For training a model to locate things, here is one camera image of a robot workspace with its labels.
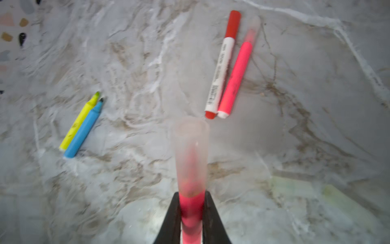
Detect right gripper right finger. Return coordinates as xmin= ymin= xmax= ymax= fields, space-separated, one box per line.
xmin=202 ymin=191 xmax=231 ymax=244

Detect bright pink highlighter pen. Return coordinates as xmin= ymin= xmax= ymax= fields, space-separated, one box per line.
xmin=217 ymin=30 xmax=257 ymax=119

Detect yellow highlighter pen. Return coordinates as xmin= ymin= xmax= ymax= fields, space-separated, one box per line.
xmin=59 ymin=91 xmax=100 ymax=151

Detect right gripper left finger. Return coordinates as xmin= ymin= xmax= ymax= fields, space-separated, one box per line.
xmin=153 ymin=192 xmax=181 ymax=244

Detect red pen cap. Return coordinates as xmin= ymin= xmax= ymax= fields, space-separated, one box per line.
xmin=225 ymin=10 xmax=241 ymax=39

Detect clear cap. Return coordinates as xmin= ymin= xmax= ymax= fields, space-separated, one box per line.
xmin=174 ymin=117 xmax=209 ymax=198
xmin=244 ymin=16 xmax=262 ymax=44

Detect blue green pen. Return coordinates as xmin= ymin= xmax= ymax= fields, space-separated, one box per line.
xmin=64 ymin=98 xmax=104 ymax=158

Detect clear cap on highlighter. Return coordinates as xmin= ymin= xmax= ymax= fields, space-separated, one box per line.
xmin=244 ymin=16 xmax=262 ymax=44

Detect white pen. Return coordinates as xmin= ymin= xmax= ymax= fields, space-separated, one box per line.
xmin=205 ymin=37 xmax=235 ymax=120

